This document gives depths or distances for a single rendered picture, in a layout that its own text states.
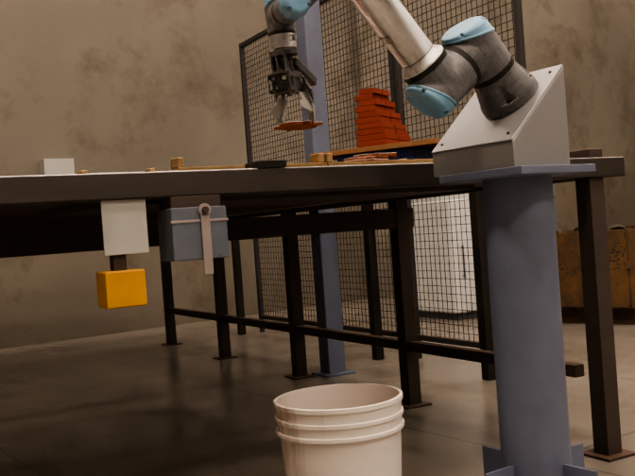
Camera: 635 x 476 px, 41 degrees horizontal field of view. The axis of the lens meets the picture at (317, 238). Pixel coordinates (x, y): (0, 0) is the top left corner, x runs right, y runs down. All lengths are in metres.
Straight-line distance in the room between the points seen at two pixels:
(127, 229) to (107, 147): 5.56
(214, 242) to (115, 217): 0.23
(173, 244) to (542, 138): 0.90
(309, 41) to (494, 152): 2.52
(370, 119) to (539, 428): 1.56
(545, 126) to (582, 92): 9.50
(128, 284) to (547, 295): 0.98
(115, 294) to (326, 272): 2.57
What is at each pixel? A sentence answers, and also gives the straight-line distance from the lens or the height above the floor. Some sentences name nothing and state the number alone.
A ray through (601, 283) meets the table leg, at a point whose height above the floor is 0.53.
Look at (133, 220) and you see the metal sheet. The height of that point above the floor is 0.81.
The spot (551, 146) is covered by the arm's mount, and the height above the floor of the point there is 0.92.
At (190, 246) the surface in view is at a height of 0.74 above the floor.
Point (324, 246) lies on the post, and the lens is 4.35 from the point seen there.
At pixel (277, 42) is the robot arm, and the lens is 2.36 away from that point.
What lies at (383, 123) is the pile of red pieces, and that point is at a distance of 3.27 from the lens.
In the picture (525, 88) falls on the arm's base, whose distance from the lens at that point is 2.12.
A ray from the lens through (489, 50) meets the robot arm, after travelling 2.07.
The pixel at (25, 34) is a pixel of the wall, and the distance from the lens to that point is 7.42.
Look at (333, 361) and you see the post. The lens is 4.41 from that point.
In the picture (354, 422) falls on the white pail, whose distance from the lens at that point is 1.87.
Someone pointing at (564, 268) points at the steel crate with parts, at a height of 0.38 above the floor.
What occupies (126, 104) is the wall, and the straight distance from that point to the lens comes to 7.59.
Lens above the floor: 0.76
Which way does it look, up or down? 1 degrees down
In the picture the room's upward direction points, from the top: 4 degrees counter-clockwise
